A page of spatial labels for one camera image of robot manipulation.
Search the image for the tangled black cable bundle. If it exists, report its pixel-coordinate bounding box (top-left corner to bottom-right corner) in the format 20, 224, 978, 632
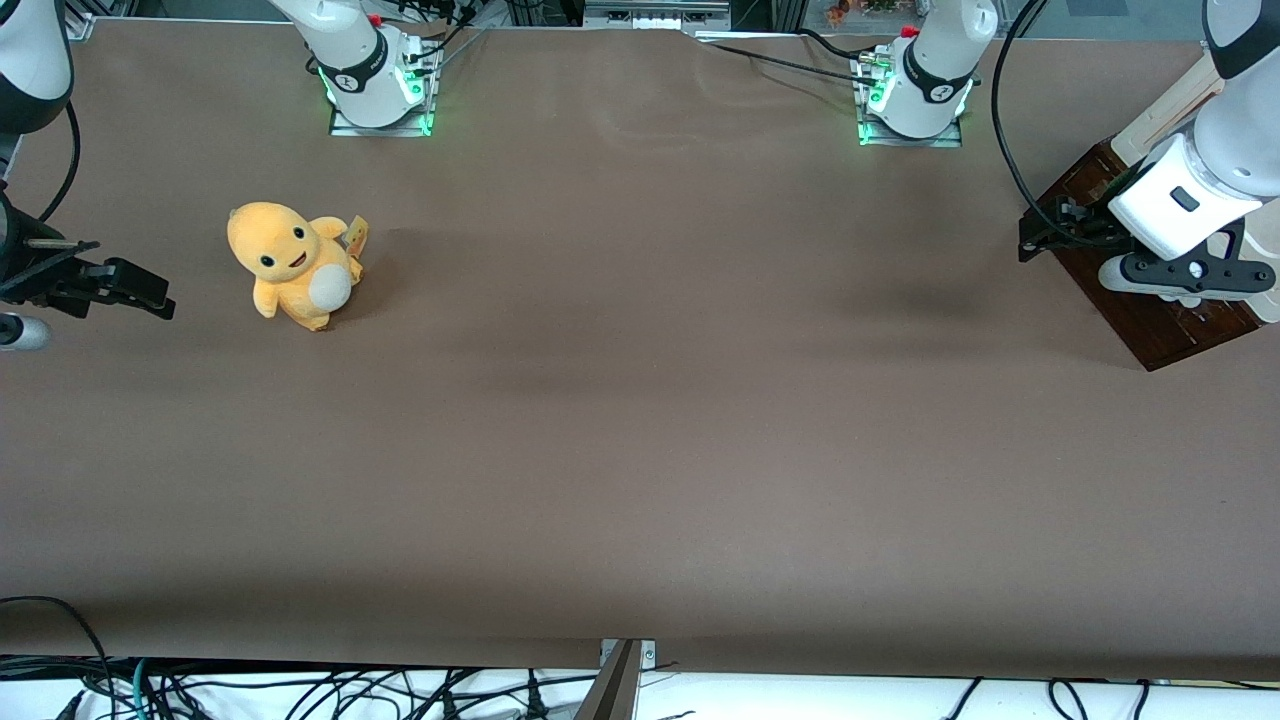
0, 596, 601, 720

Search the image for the metal table clamp bracket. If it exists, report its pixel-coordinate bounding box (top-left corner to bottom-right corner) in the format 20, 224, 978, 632
575, 638, 658, 720

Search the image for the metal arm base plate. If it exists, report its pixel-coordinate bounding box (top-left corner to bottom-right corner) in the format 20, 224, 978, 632
856, 50, 966, 149
328, 95, 438, 138

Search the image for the black power cable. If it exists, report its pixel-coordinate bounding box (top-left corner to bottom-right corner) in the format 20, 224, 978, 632
695, 38, 881, 87

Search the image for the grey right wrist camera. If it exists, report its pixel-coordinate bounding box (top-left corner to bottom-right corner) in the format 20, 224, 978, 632
0, 313, 51, 352

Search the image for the yellow plush toy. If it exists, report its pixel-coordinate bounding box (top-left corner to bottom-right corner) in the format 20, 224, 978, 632
226, 200, 370, 333

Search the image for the dark wooden board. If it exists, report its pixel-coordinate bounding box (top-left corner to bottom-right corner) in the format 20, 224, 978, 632
1018, 135, 1266, 373

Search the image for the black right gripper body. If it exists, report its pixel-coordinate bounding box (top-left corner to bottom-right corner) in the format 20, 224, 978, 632
0, 190, 111, 313

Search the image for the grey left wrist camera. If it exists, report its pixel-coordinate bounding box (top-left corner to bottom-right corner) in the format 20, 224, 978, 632
1098, 222, 1280, 323

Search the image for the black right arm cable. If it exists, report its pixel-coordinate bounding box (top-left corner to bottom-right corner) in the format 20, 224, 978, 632
35, 100, 81, 223

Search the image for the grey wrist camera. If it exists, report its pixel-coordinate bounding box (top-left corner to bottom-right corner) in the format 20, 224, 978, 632
0, 313, 51, 352
1098, 222, 1280, 323

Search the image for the aluminium frame rail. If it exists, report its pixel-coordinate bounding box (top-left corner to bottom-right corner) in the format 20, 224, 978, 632
583, 0, 733, 31

